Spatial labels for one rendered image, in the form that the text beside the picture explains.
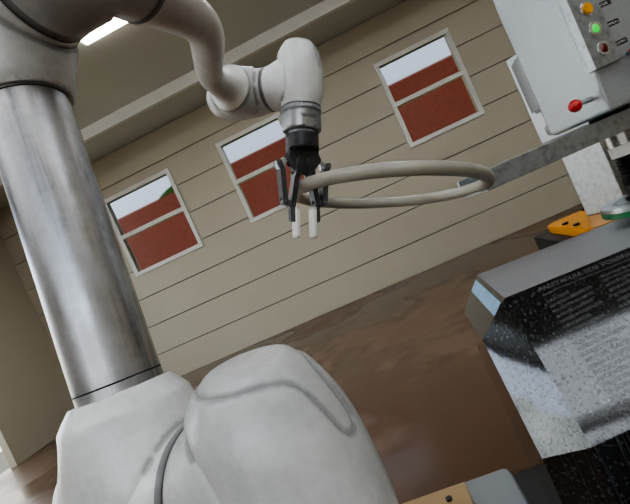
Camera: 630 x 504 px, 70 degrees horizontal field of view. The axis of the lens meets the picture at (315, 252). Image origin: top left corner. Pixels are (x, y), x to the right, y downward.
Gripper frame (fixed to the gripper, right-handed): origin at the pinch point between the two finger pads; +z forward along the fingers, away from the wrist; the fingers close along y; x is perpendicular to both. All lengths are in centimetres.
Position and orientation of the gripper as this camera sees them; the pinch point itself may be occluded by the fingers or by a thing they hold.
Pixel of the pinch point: (304, 223)
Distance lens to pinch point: 100.2
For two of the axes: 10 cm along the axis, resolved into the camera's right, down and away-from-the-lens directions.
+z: 0.3, 10.0, -0.4
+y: 9.1, -0.1, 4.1
